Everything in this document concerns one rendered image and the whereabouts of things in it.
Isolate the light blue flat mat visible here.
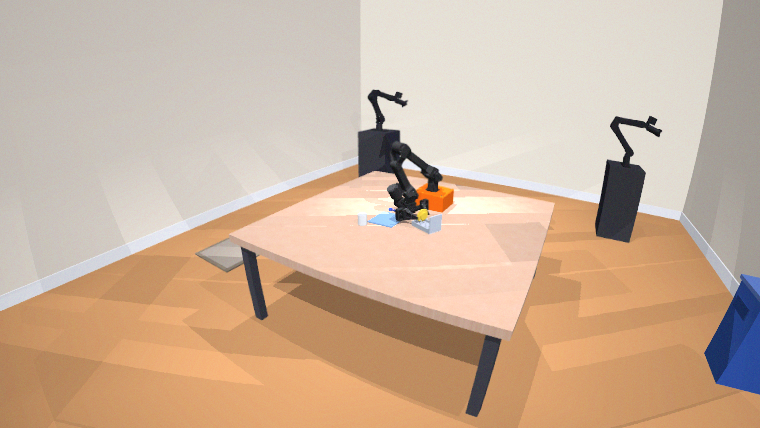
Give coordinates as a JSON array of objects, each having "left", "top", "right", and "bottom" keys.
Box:
[{"left": 368, "top": 211, "right": 399, "bottom": 228}]

